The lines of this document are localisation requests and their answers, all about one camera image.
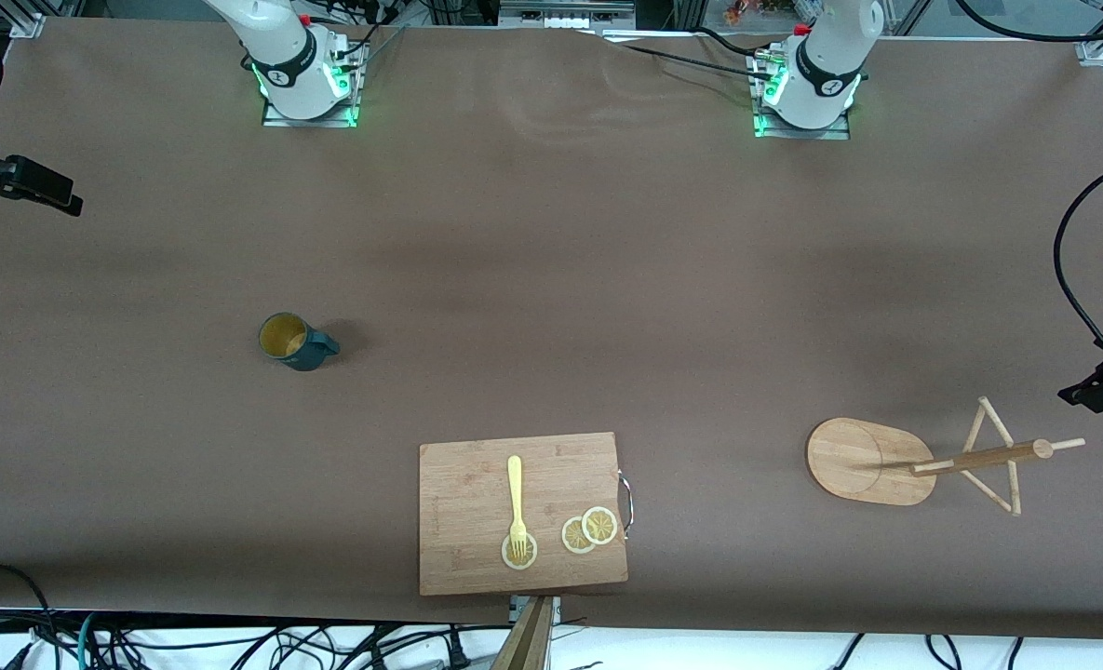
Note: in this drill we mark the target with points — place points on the teal mug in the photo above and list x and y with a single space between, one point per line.
302 354

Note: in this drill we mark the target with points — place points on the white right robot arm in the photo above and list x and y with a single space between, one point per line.
281 46

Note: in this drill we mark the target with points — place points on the wooden cup rack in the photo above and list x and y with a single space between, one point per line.
858 461

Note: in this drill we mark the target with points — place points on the lemon slice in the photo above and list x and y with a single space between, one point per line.
509 558
600 525
571 538

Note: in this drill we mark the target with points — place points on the brown table cover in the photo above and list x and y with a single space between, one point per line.
551 233

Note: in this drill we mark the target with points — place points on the wooden cutting board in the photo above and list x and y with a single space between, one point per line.
467 502

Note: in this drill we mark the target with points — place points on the white power strip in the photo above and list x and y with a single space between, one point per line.
565 14

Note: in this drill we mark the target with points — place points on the yellow plastic fork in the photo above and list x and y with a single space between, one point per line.
515 484

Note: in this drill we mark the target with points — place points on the metal corner bracket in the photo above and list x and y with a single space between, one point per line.
1093 51
25 25

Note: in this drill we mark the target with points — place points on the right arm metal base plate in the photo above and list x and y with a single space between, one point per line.
281 121

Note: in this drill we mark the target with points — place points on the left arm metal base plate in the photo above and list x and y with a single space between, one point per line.
774 133

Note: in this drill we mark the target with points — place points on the brown camera stand beam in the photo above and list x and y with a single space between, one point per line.
528 642

